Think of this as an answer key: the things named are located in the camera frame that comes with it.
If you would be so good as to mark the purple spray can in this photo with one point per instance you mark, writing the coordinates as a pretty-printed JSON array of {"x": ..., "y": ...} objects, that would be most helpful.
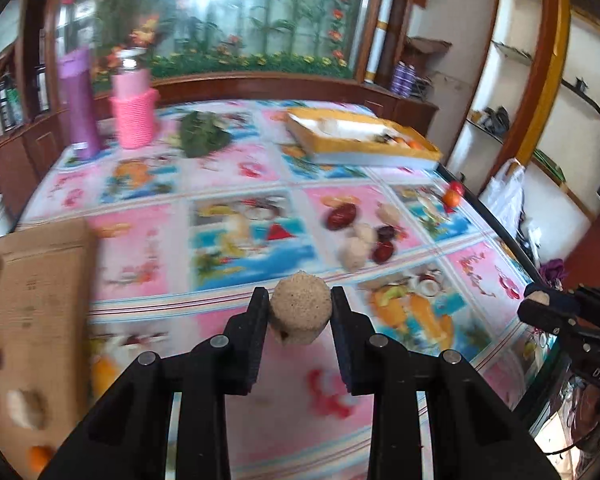
[
  {"x": 397, "y": 77},
  {"x": 409, "y": 79}
]

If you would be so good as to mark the green leafy vegetable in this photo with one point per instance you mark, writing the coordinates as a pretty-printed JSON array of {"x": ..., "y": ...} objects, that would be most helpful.
[{"x": 202, "y": 135}]

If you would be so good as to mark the pink knit-sleeved bottle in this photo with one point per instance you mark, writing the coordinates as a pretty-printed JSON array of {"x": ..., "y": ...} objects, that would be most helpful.
[{"x": 132, "y": 115}]

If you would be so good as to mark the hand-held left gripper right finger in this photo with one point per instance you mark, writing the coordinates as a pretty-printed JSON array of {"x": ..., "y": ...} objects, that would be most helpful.
[{"x": 342, "y": 340}]

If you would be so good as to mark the large red date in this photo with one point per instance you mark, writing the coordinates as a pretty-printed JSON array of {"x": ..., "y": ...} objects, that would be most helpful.
[{"x": 341, "y": 216}]

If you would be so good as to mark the black thermos jug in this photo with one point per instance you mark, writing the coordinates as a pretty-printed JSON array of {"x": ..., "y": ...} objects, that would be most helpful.
[{"x": 4, "y": 105}]

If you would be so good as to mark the white plastic bag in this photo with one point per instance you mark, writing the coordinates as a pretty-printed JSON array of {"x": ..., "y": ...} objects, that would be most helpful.
[{"x": 502, "y": 195}]

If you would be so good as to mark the white wall shelf unit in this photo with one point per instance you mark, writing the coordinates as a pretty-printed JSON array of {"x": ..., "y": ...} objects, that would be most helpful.
[{"x": 525, "y": 35}]

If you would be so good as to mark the white rolled poster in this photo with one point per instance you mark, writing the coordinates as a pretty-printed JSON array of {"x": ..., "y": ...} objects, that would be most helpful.
[{"x": 381, "y": 35}]

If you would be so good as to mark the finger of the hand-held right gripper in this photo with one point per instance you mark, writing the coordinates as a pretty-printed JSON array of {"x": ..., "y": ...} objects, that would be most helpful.
[
  {"x": 562, "y": 302},
  {"x": 545, "y": 317}
]

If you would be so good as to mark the cardboard tray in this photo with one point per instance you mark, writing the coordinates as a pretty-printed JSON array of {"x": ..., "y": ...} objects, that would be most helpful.
[{"x": 40, "y": 310}]

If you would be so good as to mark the dark steel thermos jug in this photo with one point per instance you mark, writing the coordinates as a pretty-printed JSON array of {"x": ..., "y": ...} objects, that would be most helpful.
[{"x": 42, "y": 87}]

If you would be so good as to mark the purple thermos bottle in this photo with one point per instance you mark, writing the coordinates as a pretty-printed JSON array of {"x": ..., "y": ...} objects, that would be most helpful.
[{"x": 80, "y": 105}]

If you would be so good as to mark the red tomato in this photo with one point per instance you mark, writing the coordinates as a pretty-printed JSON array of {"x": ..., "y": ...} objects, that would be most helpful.
[{"x": 456, "y": 188}]

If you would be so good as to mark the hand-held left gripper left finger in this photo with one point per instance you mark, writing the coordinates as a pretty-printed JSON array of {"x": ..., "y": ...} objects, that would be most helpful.
[{"x": 257, "y": 340}]

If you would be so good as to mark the yellow shallow box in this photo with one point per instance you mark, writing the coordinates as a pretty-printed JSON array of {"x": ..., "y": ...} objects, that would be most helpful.
[{"x": 340, "y": 147}]

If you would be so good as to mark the colourful printed tablecloth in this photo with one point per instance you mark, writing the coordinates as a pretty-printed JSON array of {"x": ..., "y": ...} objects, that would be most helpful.
[{"x": 145, "y": 260}]

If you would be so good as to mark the puffed rice cake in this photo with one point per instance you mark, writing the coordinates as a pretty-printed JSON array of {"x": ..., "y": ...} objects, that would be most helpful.
[
  {"x": 300, "y": 305},
  {"x": 26, "y": 407},
  {"x": 355, "y": 252},
  {"x": 389, "y": 211},
  {"x": 537, "y": 297},
  {"x": 365, "y": 232}
]

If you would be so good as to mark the purple cloth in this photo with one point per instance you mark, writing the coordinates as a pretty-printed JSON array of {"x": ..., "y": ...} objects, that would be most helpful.
[{"x": 552, "y": 270}]

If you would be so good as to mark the glass flower display panel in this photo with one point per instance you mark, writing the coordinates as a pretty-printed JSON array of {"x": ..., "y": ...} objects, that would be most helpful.
[{"x": 230, "y": 10}]

